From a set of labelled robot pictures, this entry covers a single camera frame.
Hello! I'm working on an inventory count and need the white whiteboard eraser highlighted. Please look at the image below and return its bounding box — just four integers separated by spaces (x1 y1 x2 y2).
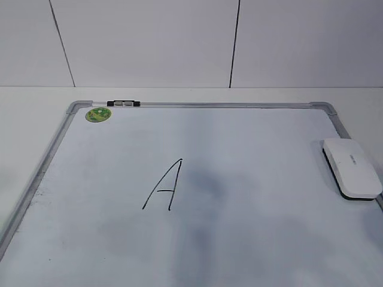
323 138 382 200

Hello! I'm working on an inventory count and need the black whiteboard hanger clip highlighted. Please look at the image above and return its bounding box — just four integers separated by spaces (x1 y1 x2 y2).
107 100 141 107

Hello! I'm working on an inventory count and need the white whiteboard with grey frame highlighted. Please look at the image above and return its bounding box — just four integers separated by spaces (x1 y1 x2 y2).
1 101 382 286

